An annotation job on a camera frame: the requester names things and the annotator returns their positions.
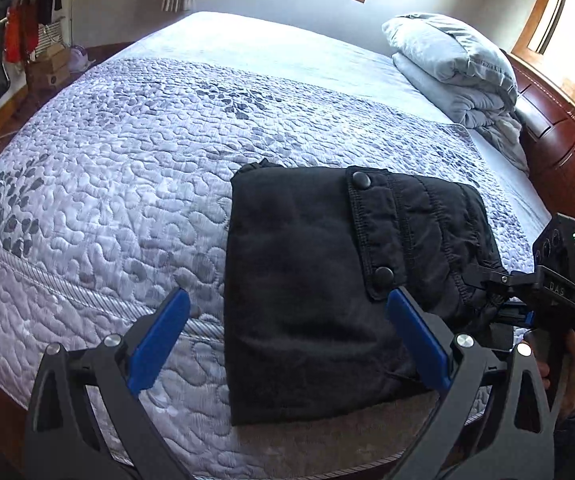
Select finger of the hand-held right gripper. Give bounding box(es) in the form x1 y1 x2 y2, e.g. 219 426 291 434
460 262 514 289
490 303 537 329

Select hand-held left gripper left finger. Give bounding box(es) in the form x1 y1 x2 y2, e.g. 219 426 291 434
23 286 194 480

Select black quilted pants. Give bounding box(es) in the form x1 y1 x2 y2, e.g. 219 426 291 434
223 158 507 427

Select grey pillow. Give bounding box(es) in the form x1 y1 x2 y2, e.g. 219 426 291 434
381 13 519 113

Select wooden bed headboard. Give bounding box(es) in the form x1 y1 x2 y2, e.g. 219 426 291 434
499 49 575 307

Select stack of cardboard boxes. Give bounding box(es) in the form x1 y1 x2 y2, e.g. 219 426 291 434
24 41 71 93

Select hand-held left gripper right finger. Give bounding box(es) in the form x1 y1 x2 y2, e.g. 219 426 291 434
386 286 557 480

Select white wire rack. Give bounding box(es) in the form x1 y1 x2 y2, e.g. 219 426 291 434
34 16 69 57

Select bed with quilted grey cover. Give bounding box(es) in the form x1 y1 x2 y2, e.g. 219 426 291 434
0 10 553 480

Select white plastic bag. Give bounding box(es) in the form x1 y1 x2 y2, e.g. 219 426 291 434
66 44 91 74

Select red hanging garment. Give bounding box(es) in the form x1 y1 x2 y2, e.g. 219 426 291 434
4 4 41 64

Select folded grey duvet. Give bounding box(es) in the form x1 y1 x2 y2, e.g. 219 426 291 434
392 52 531 177

